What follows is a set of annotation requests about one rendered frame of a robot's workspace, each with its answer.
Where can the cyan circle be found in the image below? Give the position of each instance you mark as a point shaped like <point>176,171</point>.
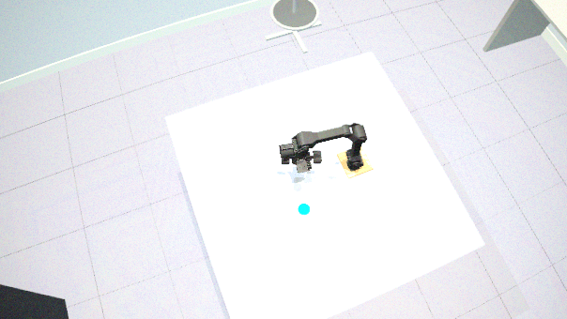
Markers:
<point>304,209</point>

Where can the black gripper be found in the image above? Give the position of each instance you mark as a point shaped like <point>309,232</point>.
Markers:
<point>316,156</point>

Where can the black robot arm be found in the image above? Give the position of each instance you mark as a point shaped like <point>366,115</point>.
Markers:
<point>304,140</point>

